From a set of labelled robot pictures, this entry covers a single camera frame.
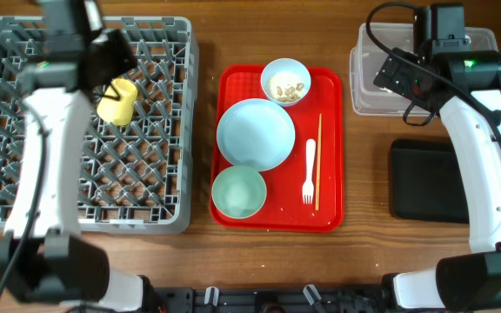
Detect yellow plastic cup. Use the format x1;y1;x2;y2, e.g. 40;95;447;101
97;78;137;126

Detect small light blue bowl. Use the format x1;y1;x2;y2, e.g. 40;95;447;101
260;58;311;107

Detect large light blue plate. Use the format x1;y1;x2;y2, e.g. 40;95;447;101
217;98;296;171

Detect green bowl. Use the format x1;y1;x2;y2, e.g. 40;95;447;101
211;166;268;219

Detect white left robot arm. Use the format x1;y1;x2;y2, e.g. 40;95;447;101
0;0;153;312

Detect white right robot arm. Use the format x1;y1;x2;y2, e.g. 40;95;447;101
374;3;501;312

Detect grey plastic dishwasher rack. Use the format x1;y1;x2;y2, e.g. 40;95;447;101
0;17;199;234

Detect clear plastic bin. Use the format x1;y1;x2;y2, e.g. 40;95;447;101
350;23;498;117

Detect black plastic tray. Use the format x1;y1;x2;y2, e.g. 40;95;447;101
389;138;469;224

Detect wooden chopstick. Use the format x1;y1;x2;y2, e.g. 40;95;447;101
315;114;323;211

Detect pile of rice and nuts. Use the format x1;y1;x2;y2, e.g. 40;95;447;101
267;71;305;103

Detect white plastic fork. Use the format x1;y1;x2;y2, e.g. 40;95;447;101
302;139;316;204

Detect red plastic tray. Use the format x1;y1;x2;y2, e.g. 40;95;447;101
209;67;344;232

